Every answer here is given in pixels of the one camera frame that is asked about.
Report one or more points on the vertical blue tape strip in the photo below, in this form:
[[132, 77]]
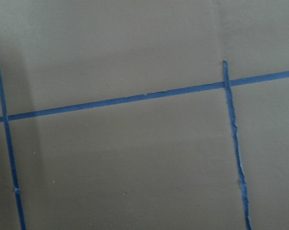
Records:
[[16, 188]]

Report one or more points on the short blue tape strip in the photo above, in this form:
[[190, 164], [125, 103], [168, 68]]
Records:
[[234, 129]]

